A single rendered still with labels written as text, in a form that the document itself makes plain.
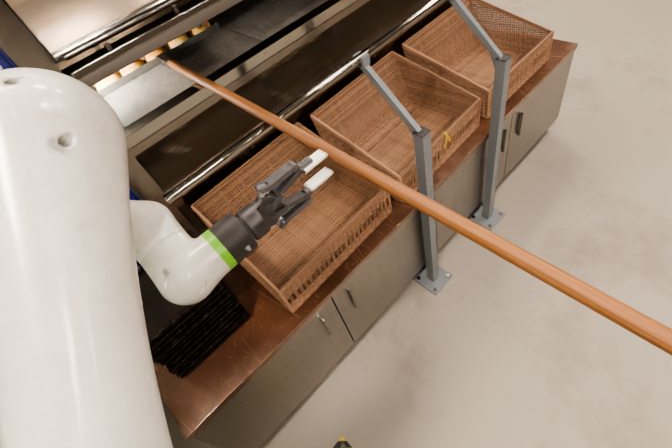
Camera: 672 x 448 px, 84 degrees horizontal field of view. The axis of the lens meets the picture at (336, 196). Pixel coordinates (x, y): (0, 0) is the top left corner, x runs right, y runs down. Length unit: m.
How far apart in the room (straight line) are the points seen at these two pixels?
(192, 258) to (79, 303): 0.45
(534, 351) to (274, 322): 1.10
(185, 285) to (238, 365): 0.67
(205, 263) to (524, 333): 1.49
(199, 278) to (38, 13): 0.78
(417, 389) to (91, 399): 1.58
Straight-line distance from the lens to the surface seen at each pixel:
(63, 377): 0.33
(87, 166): 0.35
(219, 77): 1.40
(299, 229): 1.55
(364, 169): 0.80
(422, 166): 1.33
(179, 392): 1.46
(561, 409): 1.85
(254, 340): 1.39
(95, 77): 1.12
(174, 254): 0.76
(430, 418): 1.79
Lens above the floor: 1.76
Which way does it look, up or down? 46 degrees down
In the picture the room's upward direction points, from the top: 19 degrees counter-clockwise
